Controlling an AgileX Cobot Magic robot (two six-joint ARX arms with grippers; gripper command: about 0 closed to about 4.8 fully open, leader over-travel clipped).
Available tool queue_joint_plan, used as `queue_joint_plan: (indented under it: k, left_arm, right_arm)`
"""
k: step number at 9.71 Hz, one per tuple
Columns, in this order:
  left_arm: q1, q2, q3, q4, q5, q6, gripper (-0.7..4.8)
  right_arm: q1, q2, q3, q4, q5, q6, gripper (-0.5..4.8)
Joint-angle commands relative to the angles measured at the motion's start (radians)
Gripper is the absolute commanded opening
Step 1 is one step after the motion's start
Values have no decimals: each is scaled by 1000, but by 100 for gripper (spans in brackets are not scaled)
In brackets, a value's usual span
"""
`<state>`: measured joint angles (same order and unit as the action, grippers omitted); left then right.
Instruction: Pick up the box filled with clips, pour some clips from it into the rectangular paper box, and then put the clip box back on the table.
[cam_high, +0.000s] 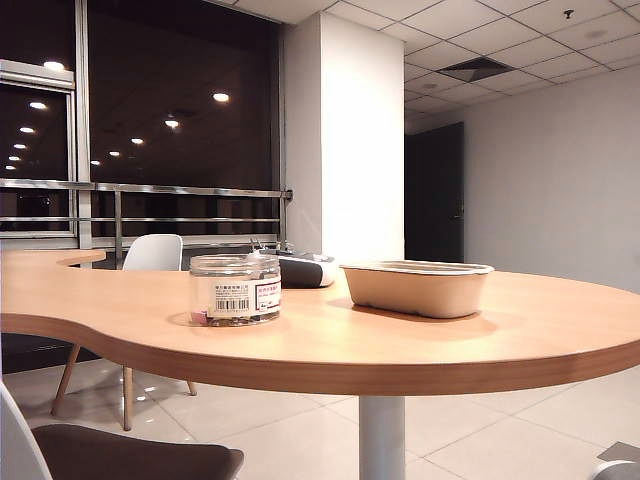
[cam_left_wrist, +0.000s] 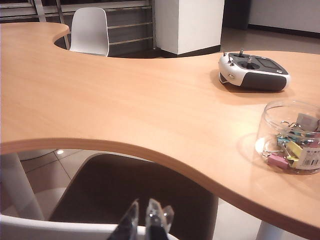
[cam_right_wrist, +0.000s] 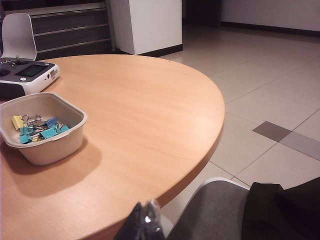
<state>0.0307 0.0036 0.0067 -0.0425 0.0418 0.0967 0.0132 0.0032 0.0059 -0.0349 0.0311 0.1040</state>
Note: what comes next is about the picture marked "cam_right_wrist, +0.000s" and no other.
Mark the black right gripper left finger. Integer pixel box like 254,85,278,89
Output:
112,201,146,240

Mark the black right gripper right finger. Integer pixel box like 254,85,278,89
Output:
144,198,166,240

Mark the beige pulp rectangular tray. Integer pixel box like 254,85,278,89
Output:
0,91,88,166

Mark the teal binder clip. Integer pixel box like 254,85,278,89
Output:
39,126,61,140
19,126,33,145
55,122,71,133

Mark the blue binder clip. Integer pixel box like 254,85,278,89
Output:
37,116,59,128

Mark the yellow binder clip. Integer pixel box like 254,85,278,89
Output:
11,115,25,132

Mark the grey seat white chair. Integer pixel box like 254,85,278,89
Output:
166,176,252,240

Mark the black jacket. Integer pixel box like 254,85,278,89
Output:
241,176,320,240

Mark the white and black remote controller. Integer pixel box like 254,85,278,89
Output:
0,55,61,101

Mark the white square pillar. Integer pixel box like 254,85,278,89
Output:
109,0,183,56

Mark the metal railing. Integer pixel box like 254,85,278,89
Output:
4,7,116,61

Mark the white chair with wooden legs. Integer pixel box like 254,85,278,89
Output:
1,12,38,61

